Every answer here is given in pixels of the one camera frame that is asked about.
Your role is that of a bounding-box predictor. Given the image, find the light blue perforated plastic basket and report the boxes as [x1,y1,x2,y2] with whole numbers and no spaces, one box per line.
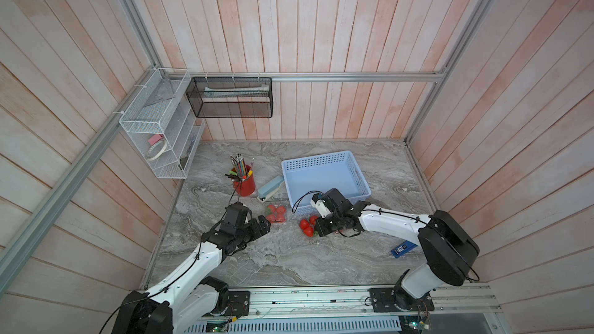
[282,151,371,216]

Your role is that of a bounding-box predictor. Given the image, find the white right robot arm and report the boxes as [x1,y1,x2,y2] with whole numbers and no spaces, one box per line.
[310,189,480,310]

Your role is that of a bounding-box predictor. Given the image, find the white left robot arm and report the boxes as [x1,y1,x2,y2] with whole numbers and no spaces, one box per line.
[111,202,271,333]

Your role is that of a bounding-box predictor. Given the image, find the red metal pencil bucket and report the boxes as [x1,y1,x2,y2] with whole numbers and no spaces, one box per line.
[233,165,256,197]

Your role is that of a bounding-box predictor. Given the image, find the blue small card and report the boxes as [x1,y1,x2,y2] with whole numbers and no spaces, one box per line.
[391,241,417,258]

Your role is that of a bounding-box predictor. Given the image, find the white tape roll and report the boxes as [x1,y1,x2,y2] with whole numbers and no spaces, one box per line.
[145,139,169,162]

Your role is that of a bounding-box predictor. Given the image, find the pink sticky note pad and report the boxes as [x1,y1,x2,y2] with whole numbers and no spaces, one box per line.
[147,134,163,146]

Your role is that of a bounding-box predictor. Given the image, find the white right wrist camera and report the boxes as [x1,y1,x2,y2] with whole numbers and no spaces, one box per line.
[310,196,332,218]

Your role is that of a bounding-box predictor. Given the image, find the black mesh wall basket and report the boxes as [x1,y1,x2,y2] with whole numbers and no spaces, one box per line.
[186,77,274,118]

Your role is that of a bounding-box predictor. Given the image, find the white wire mesh shelf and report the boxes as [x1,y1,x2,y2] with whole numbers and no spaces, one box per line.
[119,67,206,179]

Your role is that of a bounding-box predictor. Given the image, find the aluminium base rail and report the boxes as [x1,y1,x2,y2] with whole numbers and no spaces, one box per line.
[118,282,502,323]

